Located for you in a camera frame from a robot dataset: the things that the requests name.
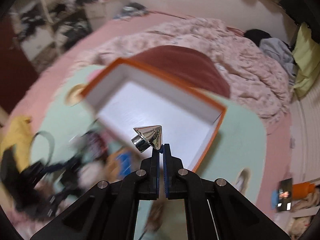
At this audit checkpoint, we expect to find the silver cone-shaped object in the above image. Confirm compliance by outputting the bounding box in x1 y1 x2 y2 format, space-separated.
131 125 163 153

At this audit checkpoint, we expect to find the mint cartoon lap table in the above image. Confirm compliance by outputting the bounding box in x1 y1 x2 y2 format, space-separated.
41 64 265 201

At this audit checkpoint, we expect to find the smartphone with lit screen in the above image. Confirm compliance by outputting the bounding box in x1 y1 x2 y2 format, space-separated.
277 178 293 212

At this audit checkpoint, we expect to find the orange bottle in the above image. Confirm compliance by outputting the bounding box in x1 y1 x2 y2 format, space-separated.
292 182 316 200

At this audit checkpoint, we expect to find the orange cardboard box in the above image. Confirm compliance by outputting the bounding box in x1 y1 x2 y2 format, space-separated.
81 58 226 172

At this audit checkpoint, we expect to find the yellow cloth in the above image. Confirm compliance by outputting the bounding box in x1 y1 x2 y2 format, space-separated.
1 115 33 172

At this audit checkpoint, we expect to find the pink crumpled blanket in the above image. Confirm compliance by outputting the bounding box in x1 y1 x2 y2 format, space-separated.
76 18 291 126

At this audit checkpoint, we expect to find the grey clothes pile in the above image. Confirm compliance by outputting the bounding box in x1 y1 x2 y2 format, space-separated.
259 37 298 86

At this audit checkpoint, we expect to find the yellow-green hanging garment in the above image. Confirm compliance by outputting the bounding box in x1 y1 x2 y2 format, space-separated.
292 22 319 98

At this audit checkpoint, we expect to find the white drawer cabinet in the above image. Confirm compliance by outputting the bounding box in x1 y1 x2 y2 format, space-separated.
20 27 53 61

